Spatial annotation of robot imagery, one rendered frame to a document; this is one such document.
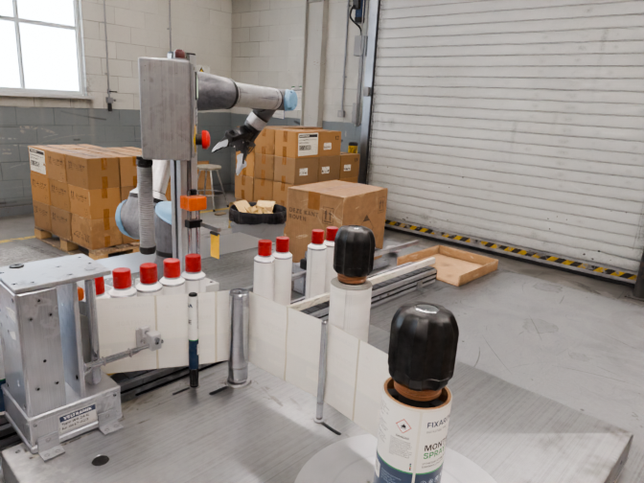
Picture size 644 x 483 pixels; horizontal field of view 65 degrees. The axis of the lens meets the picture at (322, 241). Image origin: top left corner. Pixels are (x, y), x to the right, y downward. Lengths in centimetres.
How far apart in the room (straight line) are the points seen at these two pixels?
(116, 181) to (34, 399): 377
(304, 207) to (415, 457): 121
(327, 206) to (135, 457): 107
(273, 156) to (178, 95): 402
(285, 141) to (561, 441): 422
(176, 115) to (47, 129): 572
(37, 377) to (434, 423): 56
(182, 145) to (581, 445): 90
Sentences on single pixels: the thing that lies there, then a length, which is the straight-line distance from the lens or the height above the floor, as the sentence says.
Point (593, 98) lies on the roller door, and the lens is 513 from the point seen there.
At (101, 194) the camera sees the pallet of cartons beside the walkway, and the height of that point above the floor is 60.
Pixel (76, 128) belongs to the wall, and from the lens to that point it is 686.
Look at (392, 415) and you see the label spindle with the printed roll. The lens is 66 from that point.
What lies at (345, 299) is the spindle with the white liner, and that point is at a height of 104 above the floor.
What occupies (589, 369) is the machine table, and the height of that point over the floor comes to 83.
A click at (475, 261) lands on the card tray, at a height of 84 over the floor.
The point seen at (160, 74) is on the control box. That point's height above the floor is 145.
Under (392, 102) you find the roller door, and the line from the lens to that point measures 597.
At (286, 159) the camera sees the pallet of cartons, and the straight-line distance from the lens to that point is 491.
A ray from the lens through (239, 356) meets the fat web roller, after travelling 98.
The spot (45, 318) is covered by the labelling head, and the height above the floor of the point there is 109.
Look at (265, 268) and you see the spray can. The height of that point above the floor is 102.
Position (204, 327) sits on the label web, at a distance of 98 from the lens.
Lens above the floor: 141
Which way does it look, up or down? 15 degrees down
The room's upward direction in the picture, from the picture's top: 3 degrees clockwise
